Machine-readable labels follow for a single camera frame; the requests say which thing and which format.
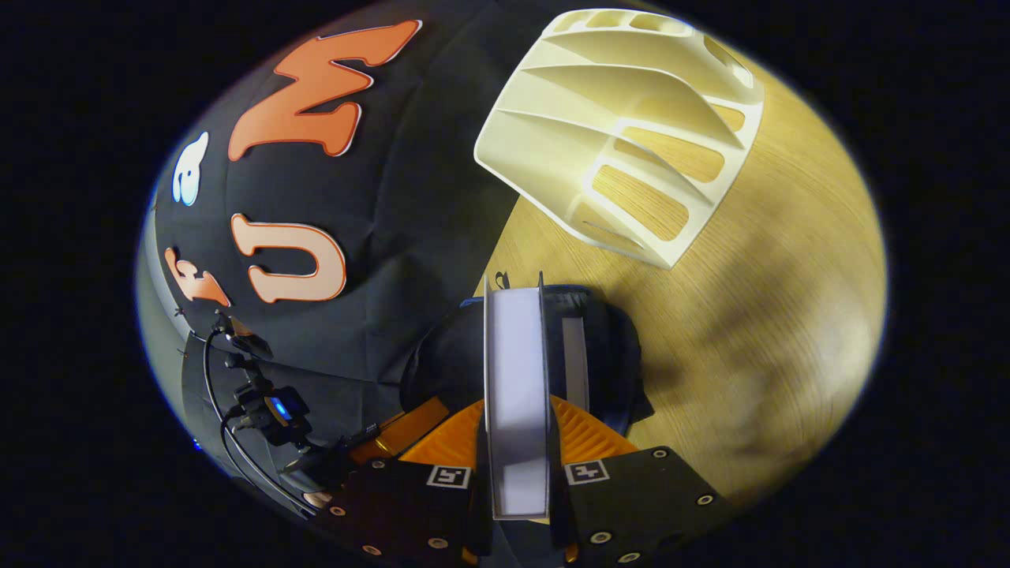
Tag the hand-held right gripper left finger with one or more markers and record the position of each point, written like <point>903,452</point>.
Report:
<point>394,505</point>

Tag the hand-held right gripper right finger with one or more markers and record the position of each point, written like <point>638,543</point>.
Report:
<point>631,505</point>

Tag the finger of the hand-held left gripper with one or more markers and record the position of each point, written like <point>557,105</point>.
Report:
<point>402,432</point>

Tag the blue schoolbag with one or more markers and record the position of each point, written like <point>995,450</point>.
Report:
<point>450,363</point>

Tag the grey portrait cover book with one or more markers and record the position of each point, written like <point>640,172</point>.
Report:
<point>517,394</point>

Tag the white plastic bookshelf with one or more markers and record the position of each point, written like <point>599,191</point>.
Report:
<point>568,87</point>

